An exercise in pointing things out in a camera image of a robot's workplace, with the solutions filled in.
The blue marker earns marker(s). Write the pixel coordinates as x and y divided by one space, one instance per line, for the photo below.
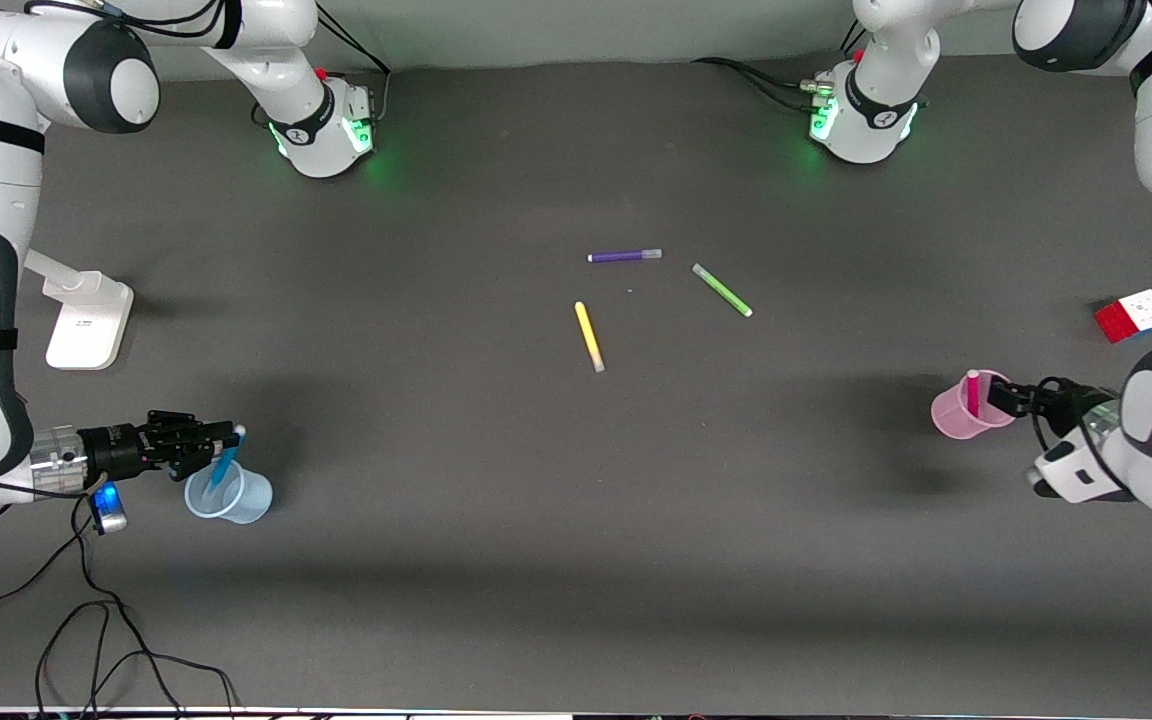
226 462

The pink marker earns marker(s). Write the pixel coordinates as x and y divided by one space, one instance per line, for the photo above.
973 392

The pink plastic cup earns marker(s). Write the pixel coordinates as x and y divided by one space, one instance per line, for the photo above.
951 415

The yellow marker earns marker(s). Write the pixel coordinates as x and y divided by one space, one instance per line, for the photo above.
588 335

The light blue plastic cup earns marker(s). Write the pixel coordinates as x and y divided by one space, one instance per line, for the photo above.
246 500

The colourful puzzle cube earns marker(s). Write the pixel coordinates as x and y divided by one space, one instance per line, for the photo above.
1136 315

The purple marker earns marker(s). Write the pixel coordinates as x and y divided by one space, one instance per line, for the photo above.
626 256

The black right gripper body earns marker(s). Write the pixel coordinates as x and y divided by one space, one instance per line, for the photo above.
114 449

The green marker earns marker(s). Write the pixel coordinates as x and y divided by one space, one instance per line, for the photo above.
721 290

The white stand with pole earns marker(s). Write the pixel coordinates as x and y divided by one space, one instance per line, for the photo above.
88 325

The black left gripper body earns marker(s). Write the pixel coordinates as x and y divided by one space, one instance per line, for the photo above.
1064 403

